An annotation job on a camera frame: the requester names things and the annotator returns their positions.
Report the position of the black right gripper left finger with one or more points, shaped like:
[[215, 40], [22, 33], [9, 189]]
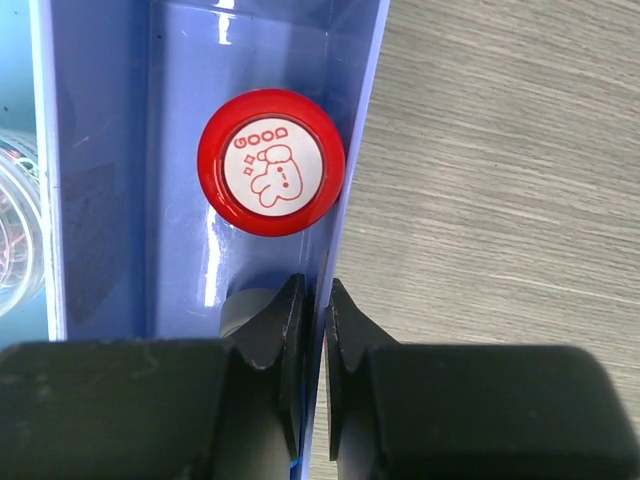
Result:
[[225, 408]]

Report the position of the light blue drawer box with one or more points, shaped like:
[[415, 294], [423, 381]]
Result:
[[23, 85]]

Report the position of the blue glue bottle grey cap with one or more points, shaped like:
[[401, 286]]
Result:
[[241, 307]]

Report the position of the purple drawer box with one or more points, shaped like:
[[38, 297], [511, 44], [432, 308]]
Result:
[[130, 86]]

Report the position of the red black stamp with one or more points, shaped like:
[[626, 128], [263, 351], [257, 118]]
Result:
[[271, 162]]

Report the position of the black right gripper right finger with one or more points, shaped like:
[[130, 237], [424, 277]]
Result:
[[464, 411]]

